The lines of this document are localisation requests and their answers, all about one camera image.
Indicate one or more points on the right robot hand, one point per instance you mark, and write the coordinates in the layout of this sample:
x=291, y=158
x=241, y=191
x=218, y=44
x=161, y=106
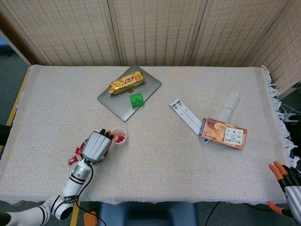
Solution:
x=291, y=195

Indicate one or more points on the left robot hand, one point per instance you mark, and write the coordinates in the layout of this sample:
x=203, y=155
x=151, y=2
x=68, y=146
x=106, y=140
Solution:
x=95, y=147

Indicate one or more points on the red candy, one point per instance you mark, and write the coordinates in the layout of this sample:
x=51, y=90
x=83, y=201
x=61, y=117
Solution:
x=117, y=140
x=82, y=145
x=78, y=150
x=72, y=160
x=121, y=137

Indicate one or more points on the round metal plate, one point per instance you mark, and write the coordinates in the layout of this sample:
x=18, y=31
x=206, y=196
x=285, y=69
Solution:
x=106, y=155

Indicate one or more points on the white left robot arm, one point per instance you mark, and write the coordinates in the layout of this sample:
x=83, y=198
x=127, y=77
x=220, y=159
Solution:
x=78, y=174

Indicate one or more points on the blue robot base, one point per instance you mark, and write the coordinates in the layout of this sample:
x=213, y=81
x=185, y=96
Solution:
x=152, y=216

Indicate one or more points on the white paper cup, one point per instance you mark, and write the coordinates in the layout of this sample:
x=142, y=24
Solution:
x=118, y=130

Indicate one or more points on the grey laptop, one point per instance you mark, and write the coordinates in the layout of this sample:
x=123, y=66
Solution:
x=122, y=106

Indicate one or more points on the green toy brick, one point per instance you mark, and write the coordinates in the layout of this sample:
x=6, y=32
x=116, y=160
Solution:
x=137, y=102

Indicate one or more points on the beige woven tablecloth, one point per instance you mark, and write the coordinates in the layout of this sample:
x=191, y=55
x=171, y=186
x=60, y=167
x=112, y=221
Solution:
x=164, y=164

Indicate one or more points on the gold snack pack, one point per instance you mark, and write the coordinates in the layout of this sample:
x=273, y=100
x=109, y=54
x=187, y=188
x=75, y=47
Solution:
x=127, y=82

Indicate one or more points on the white clamp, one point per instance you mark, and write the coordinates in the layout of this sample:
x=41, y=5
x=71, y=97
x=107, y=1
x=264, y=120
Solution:
x=288, y=115

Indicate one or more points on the long white paper box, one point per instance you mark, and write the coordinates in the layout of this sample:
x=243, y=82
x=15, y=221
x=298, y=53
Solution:
x=184, y=117
x=190, y=114

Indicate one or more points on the blue orange cookie box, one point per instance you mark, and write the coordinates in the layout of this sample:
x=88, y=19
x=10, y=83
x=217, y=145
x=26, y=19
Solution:
x=218, y=131

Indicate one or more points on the woven folding screen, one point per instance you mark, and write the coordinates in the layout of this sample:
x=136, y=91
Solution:
x=70, y=30

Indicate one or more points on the blue background panel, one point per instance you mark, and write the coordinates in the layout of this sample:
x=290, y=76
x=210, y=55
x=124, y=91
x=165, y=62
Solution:
x=3, y=44

